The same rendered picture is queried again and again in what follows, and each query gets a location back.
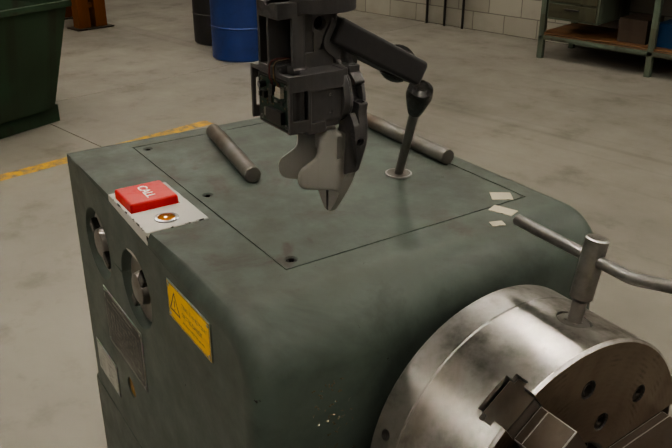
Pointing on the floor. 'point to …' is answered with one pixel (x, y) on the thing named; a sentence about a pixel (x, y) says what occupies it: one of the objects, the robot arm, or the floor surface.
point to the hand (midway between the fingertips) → (336, 195)
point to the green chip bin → (29, 60)
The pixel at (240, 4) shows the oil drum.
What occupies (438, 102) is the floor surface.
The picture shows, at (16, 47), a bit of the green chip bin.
